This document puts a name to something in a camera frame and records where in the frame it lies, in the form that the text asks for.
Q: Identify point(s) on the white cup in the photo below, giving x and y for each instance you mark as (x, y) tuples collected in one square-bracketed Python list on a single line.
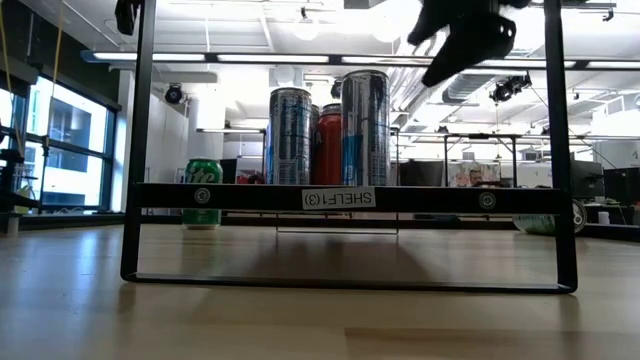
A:
[(603, 217)]

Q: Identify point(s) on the long ceiling light rail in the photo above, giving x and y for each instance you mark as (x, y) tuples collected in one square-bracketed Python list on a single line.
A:
[(150, 56)]

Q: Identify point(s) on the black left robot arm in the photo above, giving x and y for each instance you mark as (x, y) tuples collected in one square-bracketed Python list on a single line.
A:
[(125, 15)]

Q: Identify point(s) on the person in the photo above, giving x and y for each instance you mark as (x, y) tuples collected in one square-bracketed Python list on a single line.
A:
[(475, 175)]

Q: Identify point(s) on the black ceiling spotlight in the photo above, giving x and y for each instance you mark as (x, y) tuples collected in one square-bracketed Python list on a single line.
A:
[(336, 90), (510, 87), (173, 93)]

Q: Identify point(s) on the red Fanta can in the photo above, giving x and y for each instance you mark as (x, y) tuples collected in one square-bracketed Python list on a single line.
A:
[(328, 150)]

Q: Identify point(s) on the black computer monitor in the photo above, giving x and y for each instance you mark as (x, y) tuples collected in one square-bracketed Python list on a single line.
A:
[(622, 185), (585, 180)]

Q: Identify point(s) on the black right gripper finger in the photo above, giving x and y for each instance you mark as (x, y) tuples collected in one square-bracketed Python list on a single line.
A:
[(480, 45), (432, 22)]

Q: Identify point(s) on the black box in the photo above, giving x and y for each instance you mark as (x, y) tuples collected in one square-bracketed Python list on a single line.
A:
[(422, 172)]

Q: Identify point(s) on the wooden shelf black metal frame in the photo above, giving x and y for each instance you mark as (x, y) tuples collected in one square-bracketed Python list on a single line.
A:
[(250, 197)]

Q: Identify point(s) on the silver blue can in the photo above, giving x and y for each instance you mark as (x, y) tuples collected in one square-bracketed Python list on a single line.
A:
[(290, 137), (366, 127)]

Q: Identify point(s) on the large window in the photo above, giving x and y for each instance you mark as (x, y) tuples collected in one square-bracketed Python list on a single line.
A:
[(70, 145)]

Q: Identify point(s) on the green Sprite can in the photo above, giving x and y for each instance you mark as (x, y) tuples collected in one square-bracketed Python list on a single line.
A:
[(535, 225), (202, 172)]

